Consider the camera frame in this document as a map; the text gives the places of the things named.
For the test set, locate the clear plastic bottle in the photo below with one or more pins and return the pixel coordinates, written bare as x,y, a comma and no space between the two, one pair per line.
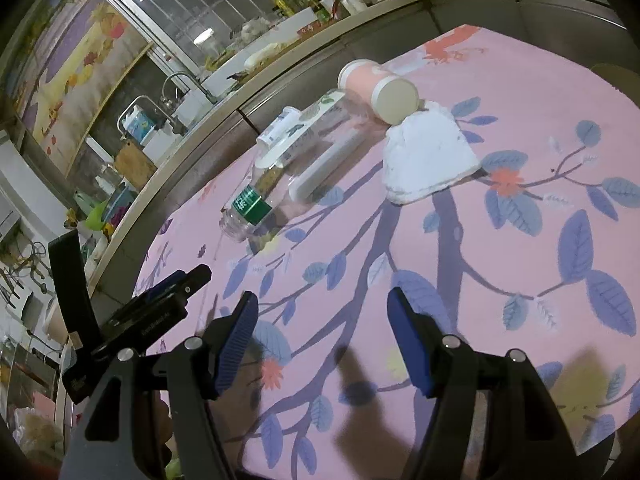
250,210

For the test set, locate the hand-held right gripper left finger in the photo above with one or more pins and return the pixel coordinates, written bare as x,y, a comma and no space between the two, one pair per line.
237,345

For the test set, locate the steel faucet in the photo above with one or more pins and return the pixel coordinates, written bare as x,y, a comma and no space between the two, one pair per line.
180,74

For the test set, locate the pink floral tablecloth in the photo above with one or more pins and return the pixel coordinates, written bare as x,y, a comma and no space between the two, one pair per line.
500,260

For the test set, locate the stainless kitchen cabinet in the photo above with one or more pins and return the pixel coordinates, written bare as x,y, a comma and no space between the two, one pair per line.
500,5

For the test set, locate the wooden cutting board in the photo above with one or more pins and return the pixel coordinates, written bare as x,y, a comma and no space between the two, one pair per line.
135,165

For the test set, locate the printed wall poster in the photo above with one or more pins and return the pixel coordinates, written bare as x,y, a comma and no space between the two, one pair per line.
75,60

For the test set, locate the white long tube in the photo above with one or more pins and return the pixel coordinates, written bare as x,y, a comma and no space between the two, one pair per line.
325,165

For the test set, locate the white towel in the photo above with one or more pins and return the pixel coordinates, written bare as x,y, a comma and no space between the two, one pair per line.
425,155

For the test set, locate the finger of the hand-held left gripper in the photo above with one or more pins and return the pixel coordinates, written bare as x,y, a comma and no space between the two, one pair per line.
167,282

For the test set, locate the white radish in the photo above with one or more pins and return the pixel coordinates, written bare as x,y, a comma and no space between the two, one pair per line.
261,55

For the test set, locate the blue white container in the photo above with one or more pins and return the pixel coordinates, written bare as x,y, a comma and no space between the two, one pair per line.
137,127

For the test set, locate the barred window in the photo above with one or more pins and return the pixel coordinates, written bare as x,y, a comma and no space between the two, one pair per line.
200,5

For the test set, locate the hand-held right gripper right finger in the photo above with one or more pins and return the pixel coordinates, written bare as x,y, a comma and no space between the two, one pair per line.
407,345

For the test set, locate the green plastic container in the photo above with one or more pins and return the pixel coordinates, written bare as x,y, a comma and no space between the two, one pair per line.
96,216

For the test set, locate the pink paper cup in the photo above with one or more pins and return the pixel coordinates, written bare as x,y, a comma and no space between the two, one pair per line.
370,85

